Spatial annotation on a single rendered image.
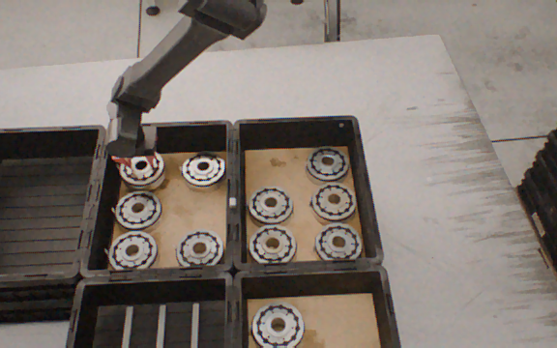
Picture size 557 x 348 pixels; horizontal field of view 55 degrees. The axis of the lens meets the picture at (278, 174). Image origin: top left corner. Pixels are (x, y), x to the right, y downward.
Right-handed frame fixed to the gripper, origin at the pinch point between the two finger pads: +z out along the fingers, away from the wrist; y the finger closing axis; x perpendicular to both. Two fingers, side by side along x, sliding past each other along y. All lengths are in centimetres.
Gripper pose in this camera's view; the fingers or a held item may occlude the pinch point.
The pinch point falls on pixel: (140, 163)
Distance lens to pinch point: 128.3
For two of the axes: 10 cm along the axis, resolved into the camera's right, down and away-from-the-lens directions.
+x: -0.5, -8.0, 6.0
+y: 10.0, -0.5, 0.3
